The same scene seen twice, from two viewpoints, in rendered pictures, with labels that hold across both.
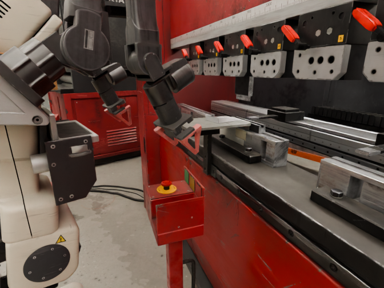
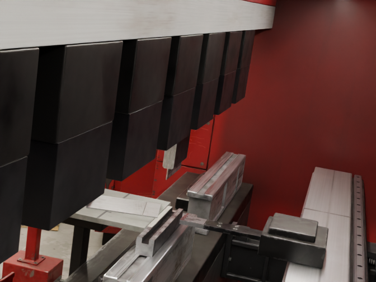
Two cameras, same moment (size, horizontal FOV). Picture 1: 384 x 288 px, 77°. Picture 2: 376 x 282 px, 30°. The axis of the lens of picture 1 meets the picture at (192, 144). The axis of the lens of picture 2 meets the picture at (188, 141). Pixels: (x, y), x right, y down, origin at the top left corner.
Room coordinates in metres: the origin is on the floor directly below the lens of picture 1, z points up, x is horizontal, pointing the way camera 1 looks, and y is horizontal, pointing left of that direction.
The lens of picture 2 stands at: (0.00, -0.92, 1.39)
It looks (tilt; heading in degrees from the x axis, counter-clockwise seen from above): 11 degrees down; 34
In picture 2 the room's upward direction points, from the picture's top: 8 degrees clockwise
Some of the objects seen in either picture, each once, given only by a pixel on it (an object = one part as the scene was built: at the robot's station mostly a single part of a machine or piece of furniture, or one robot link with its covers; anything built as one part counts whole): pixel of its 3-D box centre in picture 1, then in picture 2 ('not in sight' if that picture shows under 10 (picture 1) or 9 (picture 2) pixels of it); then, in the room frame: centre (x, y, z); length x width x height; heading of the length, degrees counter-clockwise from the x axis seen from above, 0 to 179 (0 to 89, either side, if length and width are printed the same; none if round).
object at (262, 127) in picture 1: (246, 124); (160, 229); (0.97, -0.23, 0.99); 0.20 x 0.03 x 0.03; 22
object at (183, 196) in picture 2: not in sight; (198, 191); (1.54, 0.07, 0.89); 0.30 x 0.05 x 0.03; 22
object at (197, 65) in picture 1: (200, 59); (228, 62); (1.40, -0.05, 1.26); 0.15 x 0.09 x 0.17; 22
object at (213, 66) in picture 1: (218, 57); (210, 68); (1.22, -0.12, 1.26); 0.15 x 0.09 x 0.17; 22
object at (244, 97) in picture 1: (243, 88); (177, 148); (1.01, -0.21, 1.13); 0.10 x 0.02 x 0.10; 22
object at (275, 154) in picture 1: (248, 139); (153, 265); (0.96, -0.23, 0.92); 0.39 x 0.06 x 0.10; 22
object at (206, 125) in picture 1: (210, 122); (90, 202); (0.95, -0.07, 1.00); 0.26 x 0.18 x 0.01; 112
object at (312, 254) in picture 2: (272, 114); (252, 229); (1.07, -0.36, 1.01); 0.26 x 0.12 x 0.05; 112
